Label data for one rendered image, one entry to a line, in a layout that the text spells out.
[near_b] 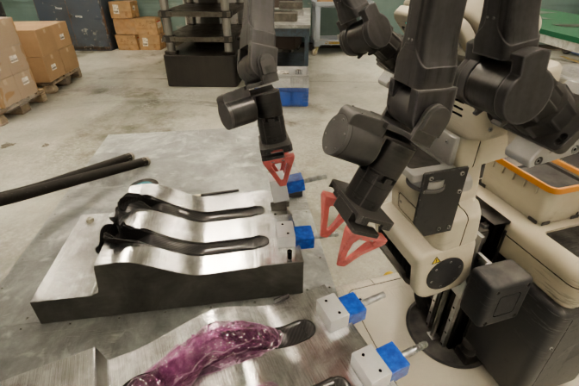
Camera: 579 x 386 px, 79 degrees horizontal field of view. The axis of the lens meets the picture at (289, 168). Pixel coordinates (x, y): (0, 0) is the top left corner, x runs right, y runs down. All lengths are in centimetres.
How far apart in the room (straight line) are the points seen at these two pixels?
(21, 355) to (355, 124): 68
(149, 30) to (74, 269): 675
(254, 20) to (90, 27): 709
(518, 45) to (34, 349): 89
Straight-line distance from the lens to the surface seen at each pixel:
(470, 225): 92
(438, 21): 47
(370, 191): 51
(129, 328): 78
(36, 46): 526
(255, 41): 72
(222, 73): 478
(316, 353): 63
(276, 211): 87
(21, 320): 89
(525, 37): 55
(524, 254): 109
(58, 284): 83
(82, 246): 90
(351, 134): 45
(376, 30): 88
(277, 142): 73
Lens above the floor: 138
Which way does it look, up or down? 30 degrees down
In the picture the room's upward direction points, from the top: straight up
